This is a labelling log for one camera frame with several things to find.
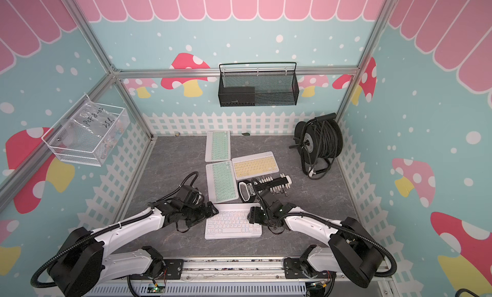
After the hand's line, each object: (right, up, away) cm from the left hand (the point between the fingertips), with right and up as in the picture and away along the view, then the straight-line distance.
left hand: (215, 216), depth 83 cm
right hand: (+17, -2, 0) cm, 17 cm away
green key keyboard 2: (0, +13, +17) cm, 21 cm away
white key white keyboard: (+7, -3, 0) cm, 8 cm away
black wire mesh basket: (+19, +62, +12) cm, 66 cm away
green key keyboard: (-4, +32, +32) cm, 45 cm away
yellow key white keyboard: (+17, +21, +23) cm, 36 cm away
